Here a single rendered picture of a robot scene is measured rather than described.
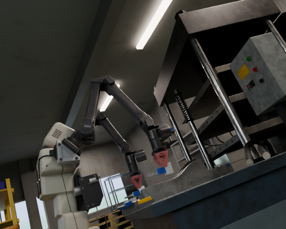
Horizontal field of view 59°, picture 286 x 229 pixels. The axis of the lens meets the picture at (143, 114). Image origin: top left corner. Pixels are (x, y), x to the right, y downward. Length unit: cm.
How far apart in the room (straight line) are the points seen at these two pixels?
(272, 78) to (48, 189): 133
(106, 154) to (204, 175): 841
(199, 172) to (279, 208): 64
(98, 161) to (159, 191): 824
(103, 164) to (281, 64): 844
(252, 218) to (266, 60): 100
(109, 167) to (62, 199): 828
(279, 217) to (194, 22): 152
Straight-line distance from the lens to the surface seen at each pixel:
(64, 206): 138
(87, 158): 951
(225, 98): 182
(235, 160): 217
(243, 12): 230
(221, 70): 200
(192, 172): 145
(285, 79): 162
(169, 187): 141
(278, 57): 169
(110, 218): 720
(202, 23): 208
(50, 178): 139
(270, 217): 89
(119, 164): 978
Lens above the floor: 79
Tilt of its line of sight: 19 degrees up
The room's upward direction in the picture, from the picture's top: 21 degrees counter-clockwise
